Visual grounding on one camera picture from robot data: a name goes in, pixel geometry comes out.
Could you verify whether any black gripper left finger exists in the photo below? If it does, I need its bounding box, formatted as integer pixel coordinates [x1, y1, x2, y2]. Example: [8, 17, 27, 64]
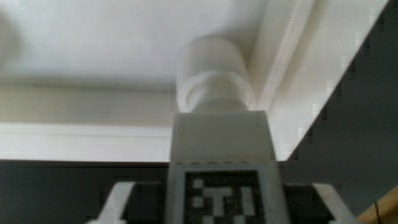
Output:
[86, 182, 137, 224]

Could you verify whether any white square tabletop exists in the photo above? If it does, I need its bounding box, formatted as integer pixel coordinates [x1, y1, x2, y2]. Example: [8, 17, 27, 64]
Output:
[0, 0, 390, 162]

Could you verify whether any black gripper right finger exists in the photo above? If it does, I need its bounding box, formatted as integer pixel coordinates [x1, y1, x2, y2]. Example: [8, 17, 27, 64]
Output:
[313, 183, 359, 224]

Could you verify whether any white table leg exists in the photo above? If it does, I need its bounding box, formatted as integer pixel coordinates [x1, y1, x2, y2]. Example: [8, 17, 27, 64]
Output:
[166, 37, 290, 224]

